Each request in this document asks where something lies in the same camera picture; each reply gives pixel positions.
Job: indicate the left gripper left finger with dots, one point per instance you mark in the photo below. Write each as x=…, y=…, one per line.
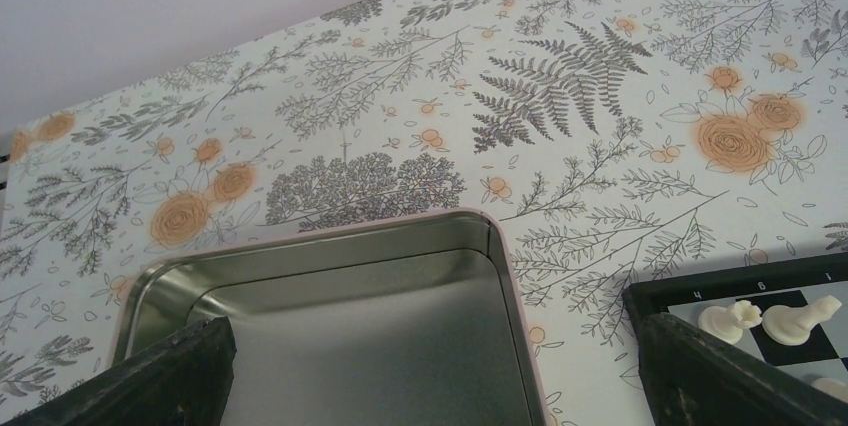
x=183, y=379

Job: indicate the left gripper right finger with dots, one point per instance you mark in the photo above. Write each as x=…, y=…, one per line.
x=692, y=378

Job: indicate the white knight chess piece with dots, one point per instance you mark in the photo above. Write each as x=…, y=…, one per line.
x=729, y=323

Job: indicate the white bishop chess piece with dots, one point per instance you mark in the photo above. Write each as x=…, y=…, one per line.
x=792, y=326

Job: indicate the white pawn on board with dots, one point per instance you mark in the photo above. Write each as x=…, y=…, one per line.
x=833, y=387

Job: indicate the pink metal tin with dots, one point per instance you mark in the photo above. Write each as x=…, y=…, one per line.
x=409, y=321

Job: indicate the floral table mat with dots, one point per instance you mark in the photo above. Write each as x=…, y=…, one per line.
x=613, y=142

